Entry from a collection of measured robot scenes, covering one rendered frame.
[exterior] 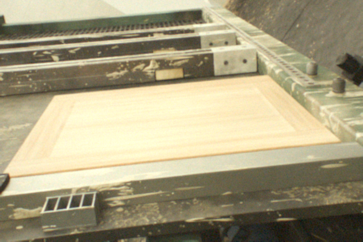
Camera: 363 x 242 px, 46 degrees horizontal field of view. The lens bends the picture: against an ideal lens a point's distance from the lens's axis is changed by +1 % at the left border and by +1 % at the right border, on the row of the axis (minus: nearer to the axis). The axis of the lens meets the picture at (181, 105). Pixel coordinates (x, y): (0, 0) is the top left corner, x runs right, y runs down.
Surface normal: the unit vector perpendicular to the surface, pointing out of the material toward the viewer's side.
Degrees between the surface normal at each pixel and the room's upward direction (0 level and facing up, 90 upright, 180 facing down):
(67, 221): 89
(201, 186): 90
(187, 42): 90
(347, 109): 55
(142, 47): 90
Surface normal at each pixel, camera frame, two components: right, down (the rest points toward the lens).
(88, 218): 0.08, 0.30
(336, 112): -0.07, -0.94
